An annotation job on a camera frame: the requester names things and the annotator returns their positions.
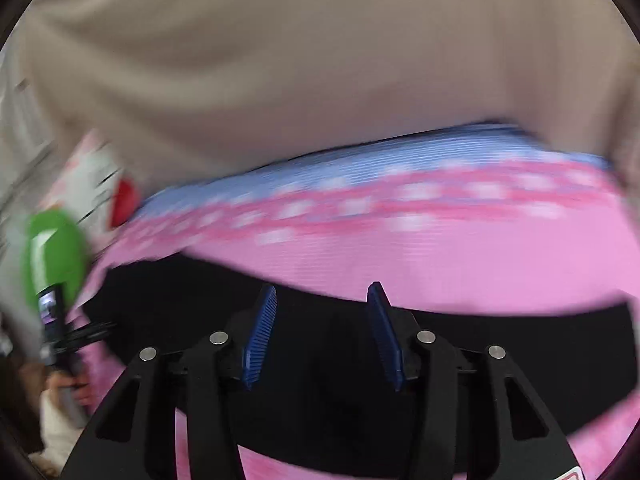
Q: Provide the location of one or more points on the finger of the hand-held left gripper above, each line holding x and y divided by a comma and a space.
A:
95, 334

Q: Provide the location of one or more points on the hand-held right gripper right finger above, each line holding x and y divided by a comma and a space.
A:
382, 330

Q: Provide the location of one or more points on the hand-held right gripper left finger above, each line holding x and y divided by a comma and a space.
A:
260, 330

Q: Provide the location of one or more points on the black pants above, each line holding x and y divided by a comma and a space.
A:
325, 360

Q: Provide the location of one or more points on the person's left forearm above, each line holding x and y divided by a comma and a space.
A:
52, 430

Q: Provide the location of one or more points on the person's left hand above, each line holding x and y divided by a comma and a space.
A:
67, 386

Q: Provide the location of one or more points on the green plush cushion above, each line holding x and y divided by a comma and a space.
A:
52, 255

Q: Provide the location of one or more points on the pink floral bedsheet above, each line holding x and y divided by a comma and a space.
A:
450, 270

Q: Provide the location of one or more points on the white cat print pillow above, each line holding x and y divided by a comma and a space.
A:
95, 180

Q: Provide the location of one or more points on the silver satin curtain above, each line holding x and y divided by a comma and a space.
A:
20, 125

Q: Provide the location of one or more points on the beige padded headboard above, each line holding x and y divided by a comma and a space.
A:
300, 60

